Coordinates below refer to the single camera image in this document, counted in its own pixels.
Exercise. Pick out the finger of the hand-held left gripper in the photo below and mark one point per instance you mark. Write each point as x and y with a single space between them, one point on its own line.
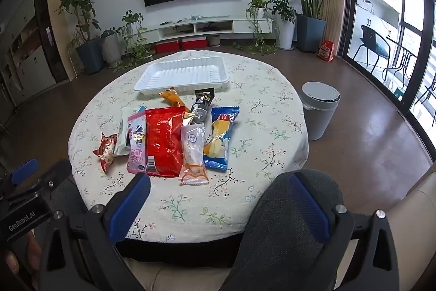
24 171
56 173

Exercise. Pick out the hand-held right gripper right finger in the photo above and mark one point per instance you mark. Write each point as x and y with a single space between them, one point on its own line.
310 205

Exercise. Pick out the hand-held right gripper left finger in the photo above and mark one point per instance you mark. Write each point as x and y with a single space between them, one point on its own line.
129 205

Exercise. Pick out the small red white snack packet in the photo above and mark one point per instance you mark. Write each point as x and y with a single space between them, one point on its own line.
106 151

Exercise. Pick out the pink snack packet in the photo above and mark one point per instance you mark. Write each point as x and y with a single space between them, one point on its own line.
136 151

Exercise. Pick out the pale white-green snack packet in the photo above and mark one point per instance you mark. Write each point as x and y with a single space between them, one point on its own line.
121 137

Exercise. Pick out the large red snack packet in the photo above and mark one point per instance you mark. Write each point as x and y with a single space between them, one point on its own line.
163 141

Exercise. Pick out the clear orange-print snack packet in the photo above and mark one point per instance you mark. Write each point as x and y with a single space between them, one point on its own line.
192 154

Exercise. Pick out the gold red snack packet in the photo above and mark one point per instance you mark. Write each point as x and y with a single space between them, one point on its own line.
188 117

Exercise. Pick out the blue yellow snack packet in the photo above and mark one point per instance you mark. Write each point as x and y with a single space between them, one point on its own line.
218 141

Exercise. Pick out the orange snack packet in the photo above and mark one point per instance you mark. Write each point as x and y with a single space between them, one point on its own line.
173 98

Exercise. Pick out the black snack packet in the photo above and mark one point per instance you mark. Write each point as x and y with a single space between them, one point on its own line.
201 107

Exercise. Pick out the white plastic tray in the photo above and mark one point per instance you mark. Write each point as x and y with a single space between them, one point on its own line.
184 72

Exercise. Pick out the person's left hand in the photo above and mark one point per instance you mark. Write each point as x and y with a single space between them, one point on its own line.
12 260

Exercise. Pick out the grey trash can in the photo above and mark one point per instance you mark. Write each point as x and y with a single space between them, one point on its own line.
318 117

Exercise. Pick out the round floral tablecloth table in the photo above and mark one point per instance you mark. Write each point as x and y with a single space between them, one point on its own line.
259 127

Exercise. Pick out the beige sofa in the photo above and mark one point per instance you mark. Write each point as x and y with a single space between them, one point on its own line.
415 219

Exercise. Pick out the blue-grey plant pot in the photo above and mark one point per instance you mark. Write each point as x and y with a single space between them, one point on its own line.
90 55

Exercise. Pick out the ribbed white plant pot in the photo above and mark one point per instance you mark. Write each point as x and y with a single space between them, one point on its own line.
111 50

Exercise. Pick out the green stool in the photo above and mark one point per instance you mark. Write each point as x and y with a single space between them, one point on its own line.
400 92

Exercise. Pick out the red bag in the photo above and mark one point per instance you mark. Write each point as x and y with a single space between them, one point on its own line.
326 50

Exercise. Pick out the trailing vine plant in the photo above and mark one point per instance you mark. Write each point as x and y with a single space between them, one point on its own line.
134 35

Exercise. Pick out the red storage box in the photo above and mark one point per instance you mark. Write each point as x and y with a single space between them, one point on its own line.
194 44
167 47

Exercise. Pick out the tall leafy plant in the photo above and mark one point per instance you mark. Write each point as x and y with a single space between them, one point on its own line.
80 4

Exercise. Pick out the dark blue square planter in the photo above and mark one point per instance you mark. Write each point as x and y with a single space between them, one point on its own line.
310 33

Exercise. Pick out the tall white plant pot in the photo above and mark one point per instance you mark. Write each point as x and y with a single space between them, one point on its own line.
285 33

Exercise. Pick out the black balcony chair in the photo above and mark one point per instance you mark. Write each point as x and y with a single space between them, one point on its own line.
369 37

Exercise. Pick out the glass balcony table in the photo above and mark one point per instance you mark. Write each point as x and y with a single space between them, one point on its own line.
403 50

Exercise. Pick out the small grey plant pot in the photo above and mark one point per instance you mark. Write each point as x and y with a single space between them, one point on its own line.
214 40

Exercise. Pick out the white television console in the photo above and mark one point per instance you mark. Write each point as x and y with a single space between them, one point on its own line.
238 25

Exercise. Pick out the bushy green plant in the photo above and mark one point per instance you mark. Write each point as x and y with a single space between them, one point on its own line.
282 9

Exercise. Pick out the hanging pothos plant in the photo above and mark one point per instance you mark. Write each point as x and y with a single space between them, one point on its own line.
257 4

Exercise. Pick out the wall storage cabinet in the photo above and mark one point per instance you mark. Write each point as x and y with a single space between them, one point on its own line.
30 66

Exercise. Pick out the black sliding door frame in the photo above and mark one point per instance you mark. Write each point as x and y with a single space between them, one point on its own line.
349 4

